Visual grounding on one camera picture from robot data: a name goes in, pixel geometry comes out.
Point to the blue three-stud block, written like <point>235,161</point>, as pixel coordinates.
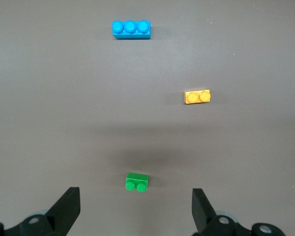
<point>131,30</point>

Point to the green two-stud block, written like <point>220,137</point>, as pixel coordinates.
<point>137,180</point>

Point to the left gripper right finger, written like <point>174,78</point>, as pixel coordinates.
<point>204,216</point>

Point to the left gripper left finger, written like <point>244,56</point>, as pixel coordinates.
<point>59,216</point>

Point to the yellow two-stud block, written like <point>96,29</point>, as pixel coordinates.
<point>197,97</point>

